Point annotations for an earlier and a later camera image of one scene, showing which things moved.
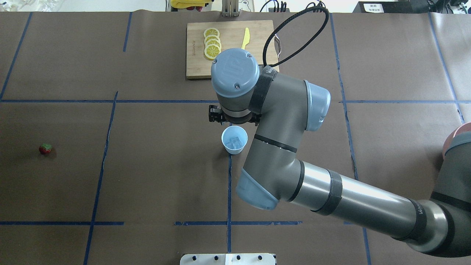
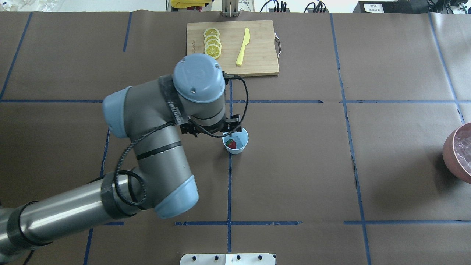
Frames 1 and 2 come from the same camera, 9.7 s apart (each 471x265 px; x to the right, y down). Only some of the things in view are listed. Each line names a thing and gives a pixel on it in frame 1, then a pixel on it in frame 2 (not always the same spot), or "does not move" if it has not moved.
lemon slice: x=212 y=50 does not move
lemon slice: x=212 y=36 does not move
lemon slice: x=213 y=41 does not move
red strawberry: x=45 y=148 to x=231 y=144
